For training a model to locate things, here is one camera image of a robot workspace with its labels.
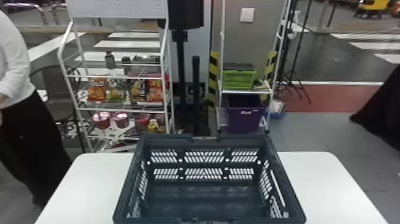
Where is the purple crate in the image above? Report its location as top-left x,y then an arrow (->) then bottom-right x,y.
225,94 -> 268,134

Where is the yellow bottle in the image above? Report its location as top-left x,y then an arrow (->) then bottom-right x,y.
147,118 -> 159,134

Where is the red snack packet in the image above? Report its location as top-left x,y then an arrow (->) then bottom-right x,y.
146,73 -> 170,102

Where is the green crate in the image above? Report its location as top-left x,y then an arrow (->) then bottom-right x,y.
222,63 -> 258,91

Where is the white shelf trolley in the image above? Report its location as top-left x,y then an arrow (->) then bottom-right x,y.
216,0 -> 292,133

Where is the red noodle cup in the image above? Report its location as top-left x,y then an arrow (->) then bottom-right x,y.
135,113 -> 151,130
112,111 -> 130,129
92,111 -> 111,130

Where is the yellow snack packet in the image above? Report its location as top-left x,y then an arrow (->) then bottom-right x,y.
129,79 -> 145,103

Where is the green snack packet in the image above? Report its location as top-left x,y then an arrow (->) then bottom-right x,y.
107,79 -> 127,102

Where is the dark green basket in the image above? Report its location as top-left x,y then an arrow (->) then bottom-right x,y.
112,133 -> 307,224

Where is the grey bottle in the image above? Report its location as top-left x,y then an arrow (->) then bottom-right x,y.
104,50 -> 116,70

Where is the orange snack packet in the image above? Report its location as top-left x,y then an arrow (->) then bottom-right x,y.
87,78 -> 108,102

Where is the black tripod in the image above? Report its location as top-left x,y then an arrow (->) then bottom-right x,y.
276,0 -> 313,104

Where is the person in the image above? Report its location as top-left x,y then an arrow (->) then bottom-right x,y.
0,10 -> 73,208

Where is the yellow vehicle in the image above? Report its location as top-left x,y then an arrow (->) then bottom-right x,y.
354,0 -> 392,20

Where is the white wire rack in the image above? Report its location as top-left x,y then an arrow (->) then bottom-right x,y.
57,0 -> 176,153

